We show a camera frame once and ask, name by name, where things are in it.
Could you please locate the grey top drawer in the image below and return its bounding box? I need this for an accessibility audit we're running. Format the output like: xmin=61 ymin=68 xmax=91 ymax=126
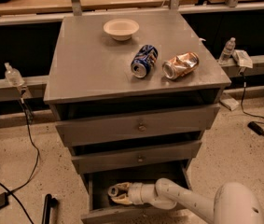
xmin=56 ymin=104 xmax=219 ymax=147

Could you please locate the white block under rail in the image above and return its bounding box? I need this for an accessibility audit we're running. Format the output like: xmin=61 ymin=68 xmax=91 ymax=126
xmin=220 ymin=93 xmax=239 ymax=111

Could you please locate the grey wooden drawer cabinet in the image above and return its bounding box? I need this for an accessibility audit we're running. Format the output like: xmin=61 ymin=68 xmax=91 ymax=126
xmin=43 ymin=9 xmax=232 ymax=224

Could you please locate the crushed blue pepsi can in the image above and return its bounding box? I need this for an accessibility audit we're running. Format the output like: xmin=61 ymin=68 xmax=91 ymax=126
xmin=131 ymin=45 xmax=158 ymax=78

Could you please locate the clear water bottle right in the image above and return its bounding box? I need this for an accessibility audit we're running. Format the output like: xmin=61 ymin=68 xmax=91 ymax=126
xmin=218 ymin=37 xmax=236 ymax=64

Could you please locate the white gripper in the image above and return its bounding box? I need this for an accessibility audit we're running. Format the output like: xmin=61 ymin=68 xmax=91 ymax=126
xmin=111 ymin=182 xmax=157 ymax=205

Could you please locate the grey middle drawer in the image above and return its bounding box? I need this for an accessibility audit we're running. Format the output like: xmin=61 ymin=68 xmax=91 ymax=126
xmin=72 ymin=140 xmax=201 ymax=174

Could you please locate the black power adapter right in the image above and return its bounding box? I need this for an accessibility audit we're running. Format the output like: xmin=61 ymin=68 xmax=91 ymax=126
xmin=248 ymin=121 xmax=264 ymax=135

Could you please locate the blue silver redbull can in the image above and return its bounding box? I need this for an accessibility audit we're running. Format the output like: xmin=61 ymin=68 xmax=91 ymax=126
xmin=107 ymin=186 xmax=120 ymax=197

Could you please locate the black pole stand base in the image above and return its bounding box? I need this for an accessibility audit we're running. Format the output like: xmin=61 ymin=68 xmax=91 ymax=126
xmin=41 ymin=194 xmax=58 ymax=224

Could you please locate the grey open bottom drawer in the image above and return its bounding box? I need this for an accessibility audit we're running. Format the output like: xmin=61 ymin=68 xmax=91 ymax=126
xmin=81 ymin=161 xmax=192 ymax=224

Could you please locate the white paper bowl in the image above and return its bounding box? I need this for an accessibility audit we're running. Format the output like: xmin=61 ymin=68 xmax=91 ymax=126
xmin=104 ymin=19 xmax=139 ymax=41

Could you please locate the white packet on rail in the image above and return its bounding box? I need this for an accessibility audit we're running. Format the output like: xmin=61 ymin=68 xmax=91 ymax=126
xmin=232 ymin=49 xmax=253 ymax=68

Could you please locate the crushed orange soda can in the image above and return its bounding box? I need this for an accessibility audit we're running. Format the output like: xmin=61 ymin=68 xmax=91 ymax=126
xmin=162 ymin=52 xmax=200 ymax=80

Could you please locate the clear bottle on left rail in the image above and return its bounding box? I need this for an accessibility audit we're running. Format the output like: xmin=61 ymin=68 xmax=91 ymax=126
xmin=5 ymin=63 xmax=24 ymax=87

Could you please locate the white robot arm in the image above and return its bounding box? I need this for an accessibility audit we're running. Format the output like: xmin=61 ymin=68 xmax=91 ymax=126
xmin=108 ymin=178 xmax=264 ymax=224

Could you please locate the black cable on left floor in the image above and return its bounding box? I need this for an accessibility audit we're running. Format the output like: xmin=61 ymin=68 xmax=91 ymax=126
xmin=0 ymin=91 xmax=41 ymax=224

